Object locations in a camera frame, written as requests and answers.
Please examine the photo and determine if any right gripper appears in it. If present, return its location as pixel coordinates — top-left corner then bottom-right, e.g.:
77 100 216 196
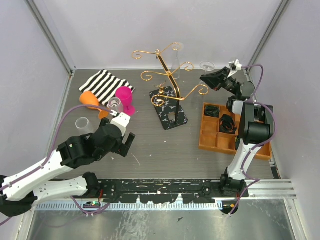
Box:
199 66 240 96

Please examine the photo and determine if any clear champagne flute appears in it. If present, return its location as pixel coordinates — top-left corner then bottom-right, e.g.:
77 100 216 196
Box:
199 61 216 75
171 42 184 80

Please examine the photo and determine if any clear round wine glass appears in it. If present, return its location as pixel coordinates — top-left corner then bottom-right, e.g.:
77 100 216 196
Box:
107 97 124 117

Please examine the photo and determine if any pink plastic wine glass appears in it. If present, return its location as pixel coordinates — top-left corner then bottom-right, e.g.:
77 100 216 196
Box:
115 86 136 116

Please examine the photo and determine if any gold wine glass rack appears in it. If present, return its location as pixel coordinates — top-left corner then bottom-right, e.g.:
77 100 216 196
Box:
131 42 209 130

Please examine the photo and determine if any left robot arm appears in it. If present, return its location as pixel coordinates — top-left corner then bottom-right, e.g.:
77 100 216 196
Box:
0 114 135 217

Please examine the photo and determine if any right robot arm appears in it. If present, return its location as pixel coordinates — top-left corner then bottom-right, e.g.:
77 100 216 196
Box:
200 67 276 197

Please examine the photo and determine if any orange plastic wine glass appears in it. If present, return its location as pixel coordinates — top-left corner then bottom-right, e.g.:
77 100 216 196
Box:
79 91 109 120

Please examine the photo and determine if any black coil top left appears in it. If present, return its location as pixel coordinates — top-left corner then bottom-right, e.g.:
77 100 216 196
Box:
204 105 220 118

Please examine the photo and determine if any black coil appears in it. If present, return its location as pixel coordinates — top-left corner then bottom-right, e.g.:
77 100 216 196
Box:
219 114 237 134
204 105 220 118

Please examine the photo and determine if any black coil centre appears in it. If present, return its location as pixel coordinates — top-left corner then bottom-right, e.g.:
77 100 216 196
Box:
219 114 237 134

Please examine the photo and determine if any striped black white cloth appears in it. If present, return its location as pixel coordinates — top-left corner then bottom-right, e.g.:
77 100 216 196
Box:
79 69 135 106

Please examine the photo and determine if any orange compartment tray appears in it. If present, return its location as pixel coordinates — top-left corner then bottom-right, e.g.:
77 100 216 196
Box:
198 101 275 160

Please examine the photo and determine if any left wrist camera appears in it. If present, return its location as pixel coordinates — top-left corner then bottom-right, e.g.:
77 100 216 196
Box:
110 112 131 137

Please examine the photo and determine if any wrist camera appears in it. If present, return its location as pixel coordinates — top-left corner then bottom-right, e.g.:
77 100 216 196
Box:
110 112 131 137
228 58 242 78

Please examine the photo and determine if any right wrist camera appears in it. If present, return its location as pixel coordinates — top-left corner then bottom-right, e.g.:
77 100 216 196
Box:
228 58 242 78

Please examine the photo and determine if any black mounting base plate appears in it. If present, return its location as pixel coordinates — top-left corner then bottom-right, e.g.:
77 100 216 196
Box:
97 179 241 204

